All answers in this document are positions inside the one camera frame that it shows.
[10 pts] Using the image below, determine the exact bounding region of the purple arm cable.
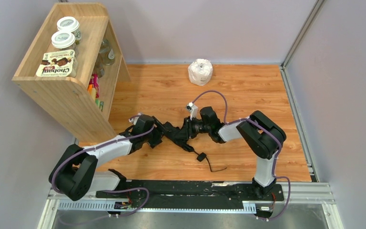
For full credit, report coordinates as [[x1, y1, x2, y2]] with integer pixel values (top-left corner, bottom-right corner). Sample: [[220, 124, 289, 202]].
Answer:
[[50, 114, 156, 194], [192, 90, 292, 220]]

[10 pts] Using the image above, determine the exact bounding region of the white lidded cup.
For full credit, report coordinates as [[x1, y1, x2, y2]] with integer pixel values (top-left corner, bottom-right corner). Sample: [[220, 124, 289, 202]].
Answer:
[[57, 16, 81, 45], [51, 31, 79, 57]]

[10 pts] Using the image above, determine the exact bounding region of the white lidded cup near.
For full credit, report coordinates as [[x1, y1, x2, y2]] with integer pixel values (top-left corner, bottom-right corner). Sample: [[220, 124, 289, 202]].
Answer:
[[51, 31, 79, 57]]

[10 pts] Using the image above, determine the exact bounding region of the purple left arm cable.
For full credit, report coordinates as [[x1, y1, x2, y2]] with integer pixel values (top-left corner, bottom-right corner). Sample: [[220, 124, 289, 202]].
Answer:
[[50, 114, 156, 194]]

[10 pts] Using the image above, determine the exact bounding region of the black folding umbrella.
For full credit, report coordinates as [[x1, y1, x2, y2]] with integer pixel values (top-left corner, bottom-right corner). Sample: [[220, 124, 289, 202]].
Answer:
[[164, 120, 227, 173]]

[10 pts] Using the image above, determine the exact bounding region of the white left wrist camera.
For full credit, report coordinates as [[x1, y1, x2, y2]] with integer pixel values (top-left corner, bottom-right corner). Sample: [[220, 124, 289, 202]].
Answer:
[[128, 112, 142, 125]]

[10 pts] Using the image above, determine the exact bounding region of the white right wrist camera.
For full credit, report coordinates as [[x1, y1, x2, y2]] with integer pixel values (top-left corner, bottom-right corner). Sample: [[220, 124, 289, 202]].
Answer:
[[185, 102, 198, 120]]

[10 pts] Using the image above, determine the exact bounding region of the wooden shelf unit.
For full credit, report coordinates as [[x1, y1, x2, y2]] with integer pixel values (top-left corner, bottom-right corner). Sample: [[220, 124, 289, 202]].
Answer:
[[12, 2, 130, 143]]

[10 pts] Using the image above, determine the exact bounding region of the corner aluminium post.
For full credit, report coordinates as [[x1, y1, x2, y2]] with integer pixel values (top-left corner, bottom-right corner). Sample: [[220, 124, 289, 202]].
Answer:
[[281, 0, 326, 69]]

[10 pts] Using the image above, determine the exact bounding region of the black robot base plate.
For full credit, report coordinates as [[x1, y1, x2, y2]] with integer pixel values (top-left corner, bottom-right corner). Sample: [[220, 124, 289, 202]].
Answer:
[[96, 180, 285, 209]]

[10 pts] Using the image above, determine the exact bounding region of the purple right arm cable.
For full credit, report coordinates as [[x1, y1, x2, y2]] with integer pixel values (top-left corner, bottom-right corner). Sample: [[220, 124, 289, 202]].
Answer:
[[192, 90, 292, 220]]

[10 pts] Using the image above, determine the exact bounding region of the white lidded cup far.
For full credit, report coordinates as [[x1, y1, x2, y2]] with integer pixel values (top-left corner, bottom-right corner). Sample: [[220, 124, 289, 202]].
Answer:
[[57, 16, 81, 45]]

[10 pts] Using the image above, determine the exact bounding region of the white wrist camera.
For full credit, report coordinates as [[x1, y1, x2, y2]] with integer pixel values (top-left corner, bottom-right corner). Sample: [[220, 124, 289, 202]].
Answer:
[[128, 112, 142, 125], [185, 102, 198, 120]]

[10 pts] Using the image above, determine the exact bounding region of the white paper towel roll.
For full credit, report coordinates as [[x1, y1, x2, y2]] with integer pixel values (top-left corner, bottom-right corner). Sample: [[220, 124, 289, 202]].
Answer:
[[188, 59, 214, 86]]

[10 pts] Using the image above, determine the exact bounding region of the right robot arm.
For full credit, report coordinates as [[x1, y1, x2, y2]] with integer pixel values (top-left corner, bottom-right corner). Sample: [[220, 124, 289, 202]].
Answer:
[[181, 103, 286, 198]]

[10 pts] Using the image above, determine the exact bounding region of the Chobani yogurt flip pack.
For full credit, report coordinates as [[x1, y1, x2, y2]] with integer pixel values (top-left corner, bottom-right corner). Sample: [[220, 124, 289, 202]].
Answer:
[[36, 49, 78, 78]]

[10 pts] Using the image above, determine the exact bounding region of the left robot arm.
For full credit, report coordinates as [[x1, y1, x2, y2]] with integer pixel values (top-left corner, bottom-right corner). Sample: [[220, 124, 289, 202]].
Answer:
[[49, 114, 164, 201]]

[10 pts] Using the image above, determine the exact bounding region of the aluminium frame rail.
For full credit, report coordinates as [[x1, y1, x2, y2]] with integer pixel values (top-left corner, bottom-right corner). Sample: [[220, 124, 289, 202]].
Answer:
[[38, 180, 343, 229]]

